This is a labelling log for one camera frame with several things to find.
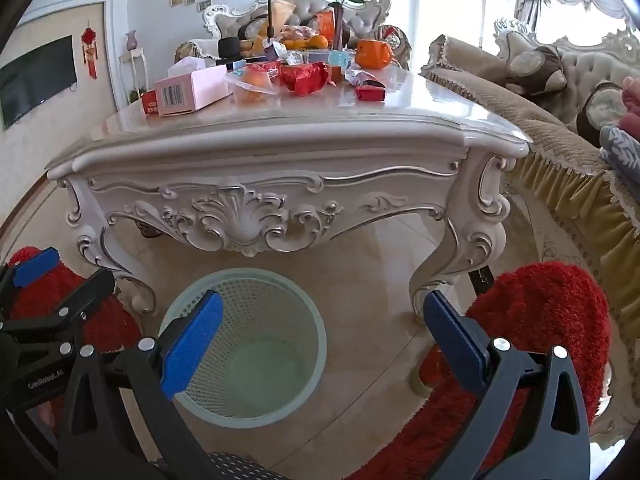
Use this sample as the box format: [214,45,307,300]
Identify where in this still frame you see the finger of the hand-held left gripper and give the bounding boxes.
[0,247,61,311]
[0,268,118,341]

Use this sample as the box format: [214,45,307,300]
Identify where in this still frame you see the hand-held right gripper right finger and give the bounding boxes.
[422,290,593,480]

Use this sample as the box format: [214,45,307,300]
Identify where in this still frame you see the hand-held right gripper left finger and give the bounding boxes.
[59,289,224,480]

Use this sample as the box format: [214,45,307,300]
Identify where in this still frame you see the mint green plastic wastebasket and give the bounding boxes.
[159,267,328,430]

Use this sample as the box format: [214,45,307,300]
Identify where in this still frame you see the clear bag with orange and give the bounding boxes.
[225,62,283,106]

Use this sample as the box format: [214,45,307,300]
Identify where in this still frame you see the silver white wrapper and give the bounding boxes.
[344,69,381,87]

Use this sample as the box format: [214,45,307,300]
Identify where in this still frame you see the red wrapper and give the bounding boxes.
[279,61,331,97]

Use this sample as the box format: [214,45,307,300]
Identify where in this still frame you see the person's left leg red fleece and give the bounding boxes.
[7,246,143,361]

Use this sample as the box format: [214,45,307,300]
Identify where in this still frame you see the person's leg red fleece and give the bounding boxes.
[7,246,143,361]
[345,261,613,480]

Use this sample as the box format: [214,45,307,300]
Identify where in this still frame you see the person's right leg red fleece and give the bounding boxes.
[345,261,613,480]

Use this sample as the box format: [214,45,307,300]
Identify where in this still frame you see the white carved coffee table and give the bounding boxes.
[45,67,531,323]

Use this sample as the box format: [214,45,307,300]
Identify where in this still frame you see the beige fringed sofa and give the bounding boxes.
[420,35,640,343]

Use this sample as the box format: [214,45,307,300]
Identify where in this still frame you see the pink tissue box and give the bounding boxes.
[154,57,233,117]

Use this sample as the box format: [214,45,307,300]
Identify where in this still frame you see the red hanging knot ornament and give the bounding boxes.
[81,27,98,80]

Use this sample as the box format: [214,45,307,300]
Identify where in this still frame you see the white side stand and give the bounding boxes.
[119,47,150,106]

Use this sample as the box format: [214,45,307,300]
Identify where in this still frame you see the brown beige round cushion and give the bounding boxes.
[575,82,631,148]
[507,45,568,96]

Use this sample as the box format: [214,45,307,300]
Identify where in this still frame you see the orange ceramic mug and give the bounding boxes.
[355,39,393,70]

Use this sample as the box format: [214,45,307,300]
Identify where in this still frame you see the carved tufted long sofa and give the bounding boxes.
[492,17,640,146]

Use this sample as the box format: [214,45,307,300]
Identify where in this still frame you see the black phone stand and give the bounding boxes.
[254,0,281,56]

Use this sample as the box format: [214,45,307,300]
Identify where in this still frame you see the purple glass vase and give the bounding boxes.
[332,5,346,51]

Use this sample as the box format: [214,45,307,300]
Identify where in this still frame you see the white carved tufted sofa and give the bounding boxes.
[175,0,413,68]

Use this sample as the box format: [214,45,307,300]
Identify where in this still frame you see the grey draped curtain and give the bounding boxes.
[515,0,631,36]

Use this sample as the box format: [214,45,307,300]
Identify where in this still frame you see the black wall television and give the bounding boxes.
[0,35,78,131]

